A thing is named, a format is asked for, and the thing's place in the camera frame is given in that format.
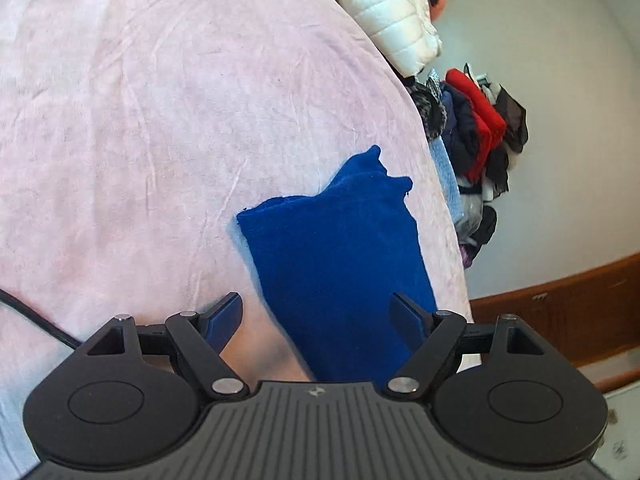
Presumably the red garment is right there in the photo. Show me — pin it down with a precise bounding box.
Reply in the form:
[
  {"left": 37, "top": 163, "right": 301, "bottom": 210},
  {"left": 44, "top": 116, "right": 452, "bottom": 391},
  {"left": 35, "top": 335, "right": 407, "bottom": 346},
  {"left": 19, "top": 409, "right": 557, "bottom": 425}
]
[{"left": 445, "top": 68, "right": 507, "bottom": 184}]

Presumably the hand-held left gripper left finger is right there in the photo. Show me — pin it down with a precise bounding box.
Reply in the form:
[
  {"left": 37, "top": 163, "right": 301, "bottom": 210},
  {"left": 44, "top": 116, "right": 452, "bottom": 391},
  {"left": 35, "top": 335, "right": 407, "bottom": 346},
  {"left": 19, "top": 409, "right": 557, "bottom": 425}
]
[{"left": 87, "top": 292, "right": 251, "bottom": 402}]

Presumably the light blue knitted cloth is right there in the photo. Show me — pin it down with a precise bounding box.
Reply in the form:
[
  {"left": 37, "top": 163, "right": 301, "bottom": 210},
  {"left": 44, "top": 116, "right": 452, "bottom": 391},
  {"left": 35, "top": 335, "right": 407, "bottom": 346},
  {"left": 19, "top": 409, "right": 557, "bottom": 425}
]
[{"left": 427, "top": 136, "right": 465, "bottom": 227}]

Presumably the dark fur-trimmed garment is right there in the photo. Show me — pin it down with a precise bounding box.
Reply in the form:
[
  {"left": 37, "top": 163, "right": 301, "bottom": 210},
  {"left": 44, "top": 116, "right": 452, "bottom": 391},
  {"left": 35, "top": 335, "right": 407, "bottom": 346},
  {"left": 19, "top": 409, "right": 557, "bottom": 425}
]
[{"left": 407, "top": 82, "right": 449, "bottom": 142}]

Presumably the navy jacket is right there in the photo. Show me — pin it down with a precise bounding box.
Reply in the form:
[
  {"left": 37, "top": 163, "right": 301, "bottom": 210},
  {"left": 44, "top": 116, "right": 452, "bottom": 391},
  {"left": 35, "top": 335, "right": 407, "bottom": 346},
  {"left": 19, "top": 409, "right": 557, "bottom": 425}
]
[{"left": 440, "top": 82, "right": 482, "bottom": 177}]

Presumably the brown wooden cabinet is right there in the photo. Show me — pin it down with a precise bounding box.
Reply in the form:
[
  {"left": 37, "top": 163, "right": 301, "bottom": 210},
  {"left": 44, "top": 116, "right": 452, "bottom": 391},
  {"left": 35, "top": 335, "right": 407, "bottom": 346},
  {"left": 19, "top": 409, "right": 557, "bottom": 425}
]
[{"left": 470, "top": 252, "right": 640, "bottom": 394}]

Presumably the black sheer garment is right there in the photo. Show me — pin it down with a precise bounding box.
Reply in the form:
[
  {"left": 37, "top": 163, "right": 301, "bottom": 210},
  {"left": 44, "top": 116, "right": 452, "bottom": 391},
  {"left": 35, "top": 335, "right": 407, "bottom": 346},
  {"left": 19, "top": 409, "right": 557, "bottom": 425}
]
[{"left": 495, "top": 85, "right": 530, "bottom": 154}]

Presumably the black cable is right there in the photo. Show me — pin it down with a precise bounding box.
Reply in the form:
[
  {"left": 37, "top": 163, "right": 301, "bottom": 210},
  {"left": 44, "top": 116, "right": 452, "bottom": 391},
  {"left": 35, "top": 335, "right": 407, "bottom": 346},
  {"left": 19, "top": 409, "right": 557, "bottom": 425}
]
[{"left": 0, "top": 287, "right": 84, "bottom": 351}]

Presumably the blue knit sweater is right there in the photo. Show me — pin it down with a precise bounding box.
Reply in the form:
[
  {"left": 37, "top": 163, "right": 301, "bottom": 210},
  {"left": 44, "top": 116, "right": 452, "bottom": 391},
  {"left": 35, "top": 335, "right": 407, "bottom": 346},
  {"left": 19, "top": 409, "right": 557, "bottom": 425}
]
[{"left": 236, "top": 145, "right": 439, "bottom": 384}]

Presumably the pink blanket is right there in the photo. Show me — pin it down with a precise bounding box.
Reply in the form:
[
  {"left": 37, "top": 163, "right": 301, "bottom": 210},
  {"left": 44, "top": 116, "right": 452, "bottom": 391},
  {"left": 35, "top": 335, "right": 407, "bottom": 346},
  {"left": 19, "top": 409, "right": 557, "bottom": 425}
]
[{"left": 0, "top": 0, "right": 474, "bottom": 480}]

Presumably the white puffer jacket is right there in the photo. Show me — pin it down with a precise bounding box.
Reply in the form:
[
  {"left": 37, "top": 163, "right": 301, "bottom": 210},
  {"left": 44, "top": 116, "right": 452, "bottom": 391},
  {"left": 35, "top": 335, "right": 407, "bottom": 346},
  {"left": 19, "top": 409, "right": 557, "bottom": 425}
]
[{"left": 287, "top": 0, "right": 444, "bottom": 79}]

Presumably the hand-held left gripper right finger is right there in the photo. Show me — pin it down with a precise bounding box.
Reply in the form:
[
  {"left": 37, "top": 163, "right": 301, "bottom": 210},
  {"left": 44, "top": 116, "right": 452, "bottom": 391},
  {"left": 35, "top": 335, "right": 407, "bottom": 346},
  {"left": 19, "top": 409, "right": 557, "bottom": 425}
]
[{"left": 387, "top": 292, "right": 549, "bottom": 402}]

